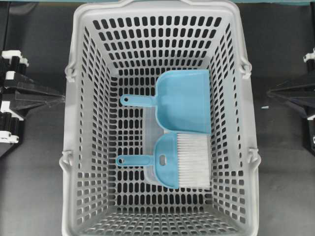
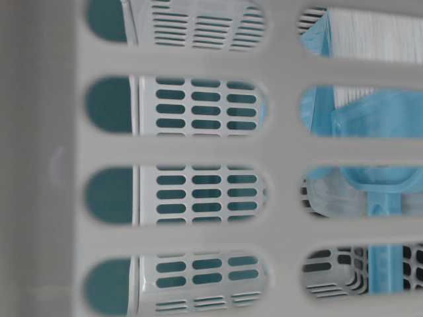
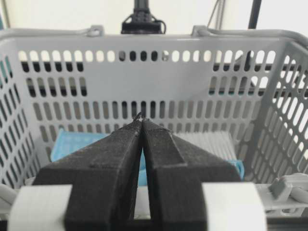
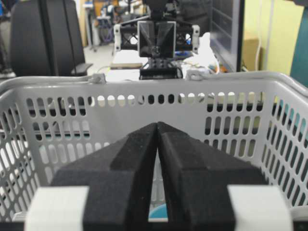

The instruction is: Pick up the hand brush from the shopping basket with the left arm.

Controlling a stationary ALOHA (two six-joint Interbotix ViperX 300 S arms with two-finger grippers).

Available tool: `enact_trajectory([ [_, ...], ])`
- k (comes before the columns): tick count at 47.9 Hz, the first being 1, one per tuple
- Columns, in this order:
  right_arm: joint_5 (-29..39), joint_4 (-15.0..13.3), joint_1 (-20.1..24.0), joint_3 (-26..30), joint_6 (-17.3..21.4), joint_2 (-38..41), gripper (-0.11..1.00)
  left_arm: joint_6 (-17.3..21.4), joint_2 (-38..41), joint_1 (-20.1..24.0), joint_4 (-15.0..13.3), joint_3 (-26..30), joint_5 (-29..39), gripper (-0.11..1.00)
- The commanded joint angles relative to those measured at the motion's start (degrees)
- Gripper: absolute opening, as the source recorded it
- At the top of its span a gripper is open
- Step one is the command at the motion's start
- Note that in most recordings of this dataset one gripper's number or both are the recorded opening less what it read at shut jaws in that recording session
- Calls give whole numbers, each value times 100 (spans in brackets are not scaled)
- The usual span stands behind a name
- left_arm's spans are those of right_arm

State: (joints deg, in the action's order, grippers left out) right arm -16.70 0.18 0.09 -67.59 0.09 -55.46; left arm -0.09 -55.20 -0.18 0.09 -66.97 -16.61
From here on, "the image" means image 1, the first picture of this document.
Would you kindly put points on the blue plastic dustpan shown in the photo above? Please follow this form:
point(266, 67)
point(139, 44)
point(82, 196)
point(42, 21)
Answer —
point(181, 101)

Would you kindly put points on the grey plastic shopping basket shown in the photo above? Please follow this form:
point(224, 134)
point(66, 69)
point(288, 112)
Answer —
point(122, 48)

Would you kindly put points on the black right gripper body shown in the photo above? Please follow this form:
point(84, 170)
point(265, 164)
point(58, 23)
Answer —
point(299, 94)

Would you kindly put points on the blue white-bristled hand brush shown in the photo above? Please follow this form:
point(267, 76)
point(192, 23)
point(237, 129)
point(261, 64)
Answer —
point(164, 160)

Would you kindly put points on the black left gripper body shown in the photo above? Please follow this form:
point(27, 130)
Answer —
point(18, 95)

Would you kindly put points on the clear plastic packaging sleeve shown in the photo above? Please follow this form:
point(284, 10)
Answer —
point(150, 120)

